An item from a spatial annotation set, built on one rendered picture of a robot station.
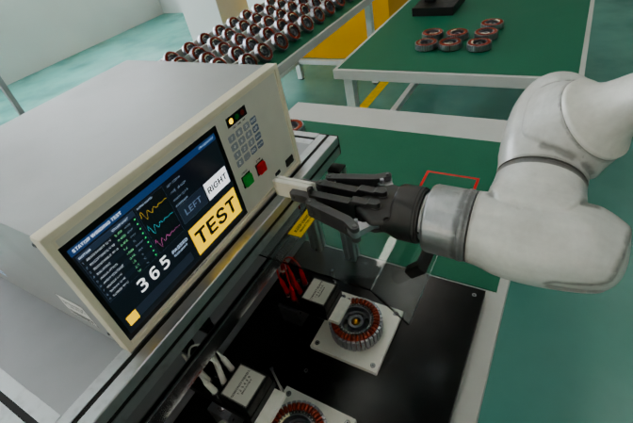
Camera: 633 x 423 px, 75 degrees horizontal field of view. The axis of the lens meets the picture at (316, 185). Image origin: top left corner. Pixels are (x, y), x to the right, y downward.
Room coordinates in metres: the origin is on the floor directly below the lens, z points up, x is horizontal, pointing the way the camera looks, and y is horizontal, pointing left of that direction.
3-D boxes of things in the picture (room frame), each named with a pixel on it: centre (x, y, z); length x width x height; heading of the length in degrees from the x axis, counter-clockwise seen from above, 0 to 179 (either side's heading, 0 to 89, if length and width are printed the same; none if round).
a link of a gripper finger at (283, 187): (0.50, 0.03, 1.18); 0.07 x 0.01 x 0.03; 53
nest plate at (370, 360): (0.52, -0.02, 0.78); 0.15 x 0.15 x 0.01; 53
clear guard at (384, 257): (0.54, -0.03, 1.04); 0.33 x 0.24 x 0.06; 53
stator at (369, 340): (0.52, -0.02, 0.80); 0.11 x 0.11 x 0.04
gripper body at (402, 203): (0.41, -0.09, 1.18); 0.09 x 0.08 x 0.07; 53
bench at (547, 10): (2.44, -1.21, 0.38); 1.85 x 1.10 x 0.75; 143
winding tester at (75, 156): (0.62, 0.31, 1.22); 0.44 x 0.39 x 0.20; 143
